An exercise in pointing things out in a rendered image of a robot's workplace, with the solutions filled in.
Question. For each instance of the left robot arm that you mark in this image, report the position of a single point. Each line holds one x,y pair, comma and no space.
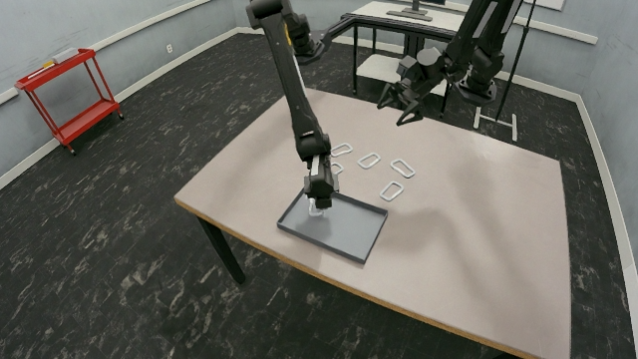
478,42

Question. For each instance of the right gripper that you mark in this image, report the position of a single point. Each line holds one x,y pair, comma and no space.
307,186

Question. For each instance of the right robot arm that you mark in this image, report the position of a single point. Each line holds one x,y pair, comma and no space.
314,148

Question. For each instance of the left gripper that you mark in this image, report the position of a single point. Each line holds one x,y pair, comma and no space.
407,96

